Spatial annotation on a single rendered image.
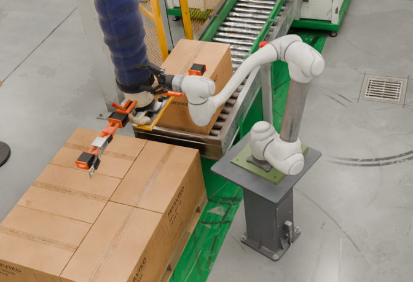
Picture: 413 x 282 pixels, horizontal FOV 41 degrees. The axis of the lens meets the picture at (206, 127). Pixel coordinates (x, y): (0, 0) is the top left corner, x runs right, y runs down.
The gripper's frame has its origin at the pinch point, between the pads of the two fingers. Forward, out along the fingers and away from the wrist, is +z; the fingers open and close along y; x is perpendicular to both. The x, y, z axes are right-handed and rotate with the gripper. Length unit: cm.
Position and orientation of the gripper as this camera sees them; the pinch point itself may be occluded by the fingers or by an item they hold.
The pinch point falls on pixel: (139, 77)
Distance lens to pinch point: 291.5
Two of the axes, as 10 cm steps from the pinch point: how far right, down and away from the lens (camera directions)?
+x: 3.8, -6.4, 6.7
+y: 1.1, 7.5, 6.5
